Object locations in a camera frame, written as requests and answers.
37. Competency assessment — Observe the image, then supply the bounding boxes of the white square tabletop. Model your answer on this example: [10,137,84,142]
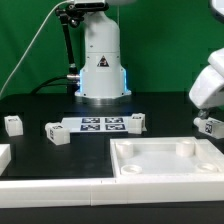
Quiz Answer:
[110,137,224,177]

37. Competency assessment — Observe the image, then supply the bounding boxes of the grey camera on mount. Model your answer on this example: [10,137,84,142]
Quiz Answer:
[74,0,106,10]

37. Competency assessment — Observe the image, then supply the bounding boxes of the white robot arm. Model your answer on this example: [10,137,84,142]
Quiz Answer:
[74,0,224,109]

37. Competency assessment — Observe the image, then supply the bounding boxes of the AprilTag base sheet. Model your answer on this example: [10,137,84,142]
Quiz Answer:
[60,116,148,133]

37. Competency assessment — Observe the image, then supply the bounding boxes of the white obstacle fence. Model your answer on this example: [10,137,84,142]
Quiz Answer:
[0,173,224,208]

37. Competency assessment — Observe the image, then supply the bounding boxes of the white cable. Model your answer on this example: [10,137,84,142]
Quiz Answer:
[0,0,76,98]

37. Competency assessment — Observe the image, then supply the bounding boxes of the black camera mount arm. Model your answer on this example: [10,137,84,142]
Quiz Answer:
[55,7,80,81]

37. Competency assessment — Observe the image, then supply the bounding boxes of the black cables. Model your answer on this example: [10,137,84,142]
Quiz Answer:
[30,75,81,95]

